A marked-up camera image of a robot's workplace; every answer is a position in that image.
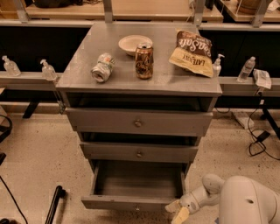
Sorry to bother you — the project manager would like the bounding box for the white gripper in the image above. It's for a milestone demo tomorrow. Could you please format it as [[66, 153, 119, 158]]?
[[165, 186, 208, 224]]

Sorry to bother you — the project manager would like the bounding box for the grey bottom drawer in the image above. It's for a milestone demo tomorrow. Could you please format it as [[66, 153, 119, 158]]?
[[81, 160, 186, 212]]

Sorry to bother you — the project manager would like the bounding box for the grey drawer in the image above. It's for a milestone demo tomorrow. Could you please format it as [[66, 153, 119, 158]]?
[[80, 142, 198, 163], [81, 160, 186, 212], [66, 108, 213, 137]]

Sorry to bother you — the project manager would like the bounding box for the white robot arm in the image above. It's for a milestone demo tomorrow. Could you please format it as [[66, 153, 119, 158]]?
[[165, 174, 280, 224]]

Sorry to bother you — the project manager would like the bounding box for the grey middle drawer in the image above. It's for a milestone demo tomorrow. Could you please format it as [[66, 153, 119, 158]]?
[[80, 142, 198, 163]]

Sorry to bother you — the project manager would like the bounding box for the grey top drawer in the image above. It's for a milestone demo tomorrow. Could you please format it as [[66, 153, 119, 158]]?
[[66, 108, 213, 137]]

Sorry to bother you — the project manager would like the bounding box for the grey wooden drawer cabinet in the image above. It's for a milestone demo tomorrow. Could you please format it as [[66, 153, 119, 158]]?
[[56, 23, 221, 174]]

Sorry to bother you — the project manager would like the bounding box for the black pole on floor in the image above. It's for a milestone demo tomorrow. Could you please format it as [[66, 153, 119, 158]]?
[[45, 185, 66, 224]]

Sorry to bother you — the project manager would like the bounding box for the clear pump bottle right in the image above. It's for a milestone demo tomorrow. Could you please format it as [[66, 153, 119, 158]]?
[[213, 53, 224, 77]]

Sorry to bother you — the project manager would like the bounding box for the clear pump bottle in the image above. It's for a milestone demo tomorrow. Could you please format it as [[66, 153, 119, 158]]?
[[213, 53, 224, 77], [2, 55, 21, 76], [40, 59, 58, 81]]

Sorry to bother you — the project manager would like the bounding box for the brown upright soda can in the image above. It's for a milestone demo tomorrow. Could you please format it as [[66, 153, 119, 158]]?
[[135, 44, 153, 80]]

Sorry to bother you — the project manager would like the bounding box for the crumpled white plastic packet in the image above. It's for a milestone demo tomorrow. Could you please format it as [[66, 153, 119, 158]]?
[[253, 69, 272, 89]]

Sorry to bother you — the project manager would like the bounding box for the crushed silver green can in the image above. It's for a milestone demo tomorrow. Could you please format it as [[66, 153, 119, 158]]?
[[91, 52, 115, 83]]

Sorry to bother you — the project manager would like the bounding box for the brown sea salt chip bag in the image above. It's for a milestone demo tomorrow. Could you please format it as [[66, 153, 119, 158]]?
[[169, 30, 214, 78]]

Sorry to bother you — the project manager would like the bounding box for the clear plastic water bottle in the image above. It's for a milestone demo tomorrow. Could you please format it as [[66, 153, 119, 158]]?
[[237, 56, 256, 82]]

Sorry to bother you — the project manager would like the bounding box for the white ceramic bowl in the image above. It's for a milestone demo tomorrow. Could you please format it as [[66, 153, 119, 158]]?
[[118, 35, 153, 57]]

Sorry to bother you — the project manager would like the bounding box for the clear pump bottle far left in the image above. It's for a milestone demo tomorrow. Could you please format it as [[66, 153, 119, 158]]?
[[2, 55, 21, 76]]

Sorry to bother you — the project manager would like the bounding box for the black cable left floor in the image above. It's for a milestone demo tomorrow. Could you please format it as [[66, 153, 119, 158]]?
[[0, 114, 29, 224]]

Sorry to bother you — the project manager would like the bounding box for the grey metal shelf rail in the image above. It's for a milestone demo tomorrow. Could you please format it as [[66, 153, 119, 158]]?
[[0, 71, 55, 91]]

